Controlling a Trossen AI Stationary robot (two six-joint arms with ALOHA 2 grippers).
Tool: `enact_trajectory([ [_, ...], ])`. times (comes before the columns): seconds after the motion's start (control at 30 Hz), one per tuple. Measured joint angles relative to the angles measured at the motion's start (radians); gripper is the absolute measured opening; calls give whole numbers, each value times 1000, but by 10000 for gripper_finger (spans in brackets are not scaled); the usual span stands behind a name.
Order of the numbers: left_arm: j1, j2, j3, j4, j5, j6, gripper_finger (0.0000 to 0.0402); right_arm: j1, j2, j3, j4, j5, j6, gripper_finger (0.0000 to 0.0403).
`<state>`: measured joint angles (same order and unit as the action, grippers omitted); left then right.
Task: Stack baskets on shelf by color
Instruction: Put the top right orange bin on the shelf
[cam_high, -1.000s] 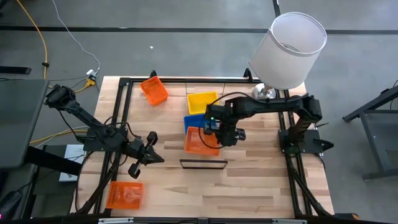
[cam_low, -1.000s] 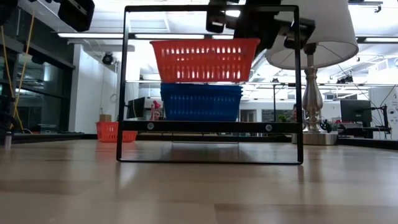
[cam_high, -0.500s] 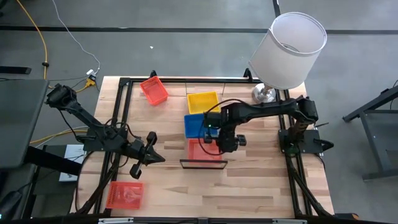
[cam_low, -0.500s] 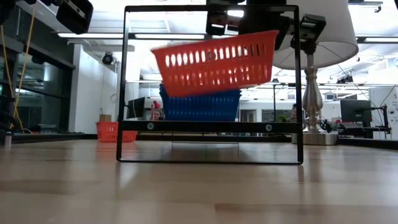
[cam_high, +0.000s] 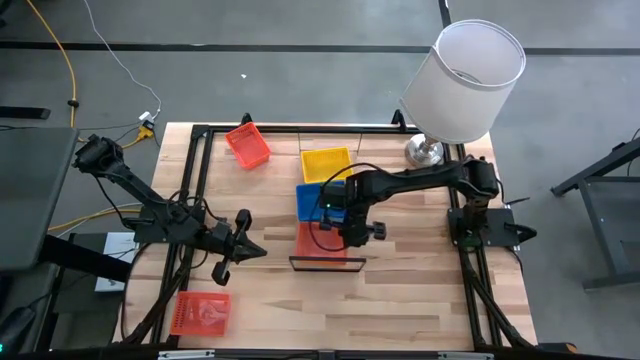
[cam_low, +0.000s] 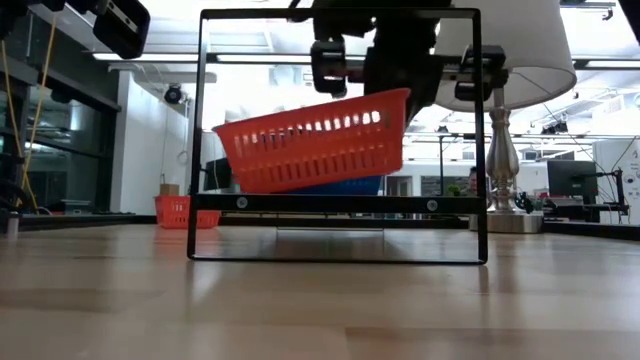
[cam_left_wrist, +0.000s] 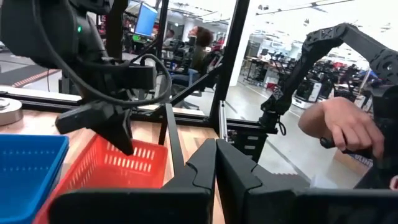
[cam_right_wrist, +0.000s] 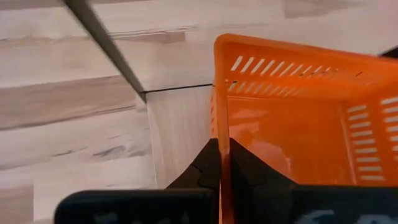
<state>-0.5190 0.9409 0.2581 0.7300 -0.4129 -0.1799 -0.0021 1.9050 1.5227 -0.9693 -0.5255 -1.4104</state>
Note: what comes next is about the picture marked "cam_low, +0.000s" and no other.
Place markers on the black robotic device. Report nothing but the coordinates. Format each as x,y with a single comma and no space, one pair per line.
525,202

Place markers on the cardboard box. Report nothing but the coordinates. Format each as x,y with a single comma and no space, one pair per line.
169,190

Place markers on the person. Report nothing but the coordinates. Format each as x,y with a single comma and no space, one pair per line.
472,180

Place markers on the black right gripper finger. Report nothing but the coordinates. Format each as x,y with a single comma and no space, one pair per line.
425,97
387,86

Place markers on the white poster board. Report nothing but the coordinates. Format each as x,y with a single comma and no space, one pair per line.
632,165

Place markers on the blue plastic basket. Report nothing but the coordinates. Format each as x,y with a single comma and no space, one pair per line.
340,187

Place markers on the black metal wooden shelf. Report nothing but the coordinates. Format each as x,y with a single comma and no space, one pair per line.
340,204

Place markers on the white shade silver lamp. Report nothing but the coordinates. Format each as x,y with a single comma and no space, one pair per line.
525,50

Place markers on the black metal stand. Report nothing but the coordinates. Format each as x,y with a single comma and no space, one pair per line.
620,192

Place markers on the green plant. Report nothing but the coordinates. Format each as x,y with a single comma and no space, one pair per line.
453,190

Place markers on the orange plastic basket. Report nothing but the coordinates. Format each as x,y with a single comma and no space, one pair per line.
310,160
175,212

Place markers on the small white cylinder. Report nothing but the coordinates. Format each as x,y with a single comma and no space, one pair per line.
12,225

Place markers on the long ceiling light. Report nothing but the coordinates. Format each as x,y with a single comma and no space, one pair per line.
150,57

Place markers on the black dome camera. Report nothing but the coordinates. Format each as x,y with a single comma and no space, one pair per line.
173,95

